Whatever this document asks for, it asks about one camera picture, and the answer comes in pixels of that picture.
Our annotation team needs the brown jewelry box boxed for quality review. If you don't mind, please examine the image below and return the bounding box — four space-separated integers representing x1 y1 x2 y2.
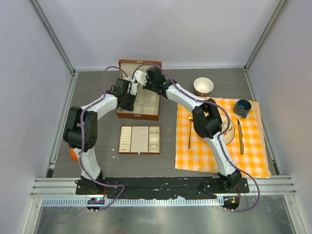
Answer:
117 59 162 121

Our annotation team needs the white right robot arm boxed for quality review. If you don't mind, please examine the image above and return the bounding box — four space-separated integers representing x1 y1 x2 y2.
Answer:
143 66 242 193

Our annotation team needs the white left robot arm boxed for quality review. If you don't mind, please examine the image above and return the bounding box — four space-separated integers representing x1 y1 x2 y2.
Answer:
63 78 138 195

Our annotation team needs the brown jewelry tray insert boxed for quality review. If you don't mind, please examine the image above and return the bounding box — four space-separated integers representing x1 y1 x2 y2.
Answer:
118 126 160 155

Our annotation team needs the white ceramic bowl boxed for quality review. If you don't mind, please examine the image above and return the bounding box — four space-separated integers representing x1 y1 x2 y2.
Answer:
193 77 214 96

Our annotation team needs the gold fork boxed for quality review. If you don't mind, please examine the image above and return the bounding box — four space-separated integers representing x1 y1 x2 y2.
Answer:
188 117 193 149

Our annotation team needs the orange upturned bowl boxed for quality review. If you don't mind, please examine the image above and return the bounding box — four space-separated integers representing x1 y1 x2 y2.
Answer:
70 148 79 162

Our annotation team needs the dark blue mug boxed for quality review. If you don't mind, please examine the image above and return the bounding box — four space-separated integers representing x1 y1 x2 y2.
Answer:
233 99 252 118

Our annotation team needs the decorated ceramic plate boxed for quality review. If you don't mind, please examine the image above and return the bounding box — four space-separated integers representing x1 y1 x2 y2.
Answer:
220 114 235 145

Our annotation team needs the gold knife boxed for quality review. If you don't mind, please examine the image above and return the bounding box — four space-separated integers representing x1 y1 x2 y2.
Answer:
237 119 244 155

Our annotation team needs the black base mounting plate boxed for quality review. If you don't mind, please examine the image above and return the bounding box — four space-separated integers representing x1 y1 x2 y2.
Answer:
75 176 250 200

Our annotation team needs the yellow checkered cloth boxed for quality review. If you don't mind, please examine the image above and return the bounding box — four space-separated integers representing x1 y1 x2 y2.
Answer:
175 98 271 178

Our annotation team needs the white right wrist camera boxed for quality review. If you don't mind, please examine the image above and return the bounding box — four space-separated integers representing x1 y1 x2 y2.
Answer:
134 70 148 86

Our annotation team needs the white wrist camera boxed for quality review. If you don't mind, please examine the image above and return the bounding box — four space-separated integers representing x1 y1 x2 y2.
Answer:
134 70 148 86
125 77 139 96

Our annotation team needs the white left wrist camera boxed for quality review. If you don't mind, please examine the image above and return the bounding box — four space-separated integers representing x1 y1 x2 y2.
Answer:
125 77 139 96

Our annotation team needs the white slotted cable duct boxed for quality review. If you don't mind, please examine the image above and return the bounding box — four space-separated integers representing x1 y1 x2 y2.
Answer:
41 197 224 208

